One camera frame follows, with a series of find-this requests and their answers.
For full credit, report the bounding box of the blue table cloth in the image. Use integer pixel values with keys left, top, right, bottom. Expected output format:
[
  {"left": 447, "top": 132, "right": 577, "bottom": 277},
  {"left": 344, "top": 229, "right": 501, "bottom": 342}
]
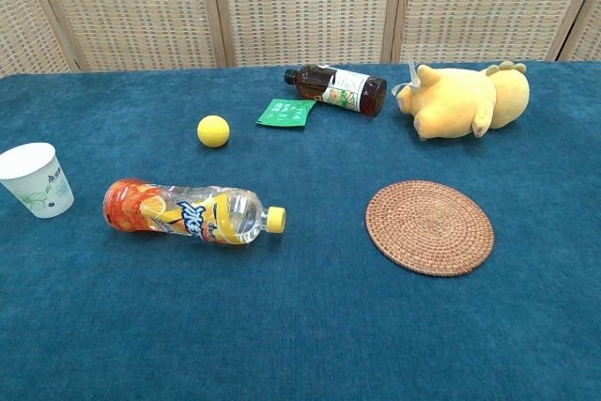
[{"left": 0, "top": 60, "right": 601, "bottom": 401}]

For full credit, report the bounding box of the yellow ball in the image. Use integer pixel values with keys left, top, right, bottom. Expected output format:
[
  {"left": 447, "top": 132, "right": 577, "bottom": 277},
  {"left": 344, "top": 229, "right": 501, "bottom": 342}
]
[{"left": 196, "top": 115, "right": 231, "bottom": 149}]

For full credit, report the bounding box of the brown tea bottle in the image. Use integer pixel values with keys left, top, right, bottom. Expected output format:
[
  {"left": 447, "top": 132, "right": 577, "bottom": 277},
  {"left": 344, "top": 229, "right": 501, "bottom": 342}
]
[{"left": 283, "top": 64, "right": 389, "bottom": 118}]

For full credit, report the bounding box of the yellow plush toy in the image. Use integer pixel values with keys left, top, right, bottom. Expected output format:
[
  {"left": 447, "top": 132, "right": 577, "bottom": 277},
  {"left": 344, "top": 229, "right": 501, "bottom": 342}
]
[{"left": 395, "top": 60, "right": 531, "bottom": 141}]

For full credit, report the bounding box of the orange drink plastic bottle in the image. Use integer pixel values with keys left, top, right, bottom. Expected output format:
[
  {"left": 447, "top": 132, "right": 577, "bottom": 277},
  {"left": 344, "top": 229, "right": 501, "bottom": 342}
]
[{"left": 102, "top": 177, "right": 287, "bottom": 246}]

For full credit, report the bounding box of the woven rattan folding screen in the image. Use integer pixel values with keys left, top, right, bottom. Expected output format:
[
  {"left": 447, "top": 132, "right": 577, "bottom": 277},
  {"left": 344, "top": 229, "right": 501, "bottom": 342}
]
[{"left": 0, "top": 0, "right": 601, "bottom": 78}]

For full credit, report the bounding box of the white paper cup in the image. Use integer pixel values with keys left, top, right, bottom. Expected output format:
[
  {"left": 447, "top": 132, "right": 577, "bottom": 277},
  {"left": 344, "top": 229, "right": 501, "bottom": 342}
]
[{"left": 0, "top": 142, "right": 75, "bottom": 220}]

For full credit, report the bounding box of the green tea packet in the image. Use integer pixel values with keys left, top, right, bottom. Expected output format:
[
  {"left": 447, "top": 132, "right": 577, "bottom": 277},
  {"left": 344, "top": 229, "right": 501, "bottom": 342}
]
[{"left": 255, "top": 98, "right": 316, "bottom": 131}]

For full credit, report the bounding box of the round brown woven coaster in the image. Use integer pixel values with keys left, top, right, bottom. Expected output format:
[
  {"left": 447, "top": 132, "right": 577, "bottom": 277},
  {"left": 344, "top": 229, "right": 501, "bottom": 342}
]
[{"left": 364, "top": 178, "right": 496, "bottom": 278}]

